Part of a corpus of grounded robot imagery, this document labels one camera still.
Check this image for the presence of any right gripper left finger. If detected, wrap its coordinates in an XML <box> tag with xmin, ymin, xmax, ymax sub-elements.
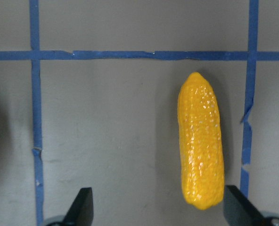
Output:
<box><xmin>62</xmin><ymin>187</ymin><xmax>93</xmax><ymax>226</ymax></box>

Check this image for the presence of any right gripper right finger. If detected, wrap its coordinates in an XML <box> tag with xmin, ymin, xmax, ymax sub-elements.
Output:
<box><xmin>223</xmin><ymin>185</ymin><xmax>271</xmax><ymax>226</ymax></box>

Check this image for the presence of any yellow corn cob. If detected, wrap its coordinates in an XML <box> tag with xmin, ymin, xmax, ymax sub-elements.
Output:
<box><xmin>177</xmin><ymin>72</ymin><xmax>224</xmax><ymax>210</ymax></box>

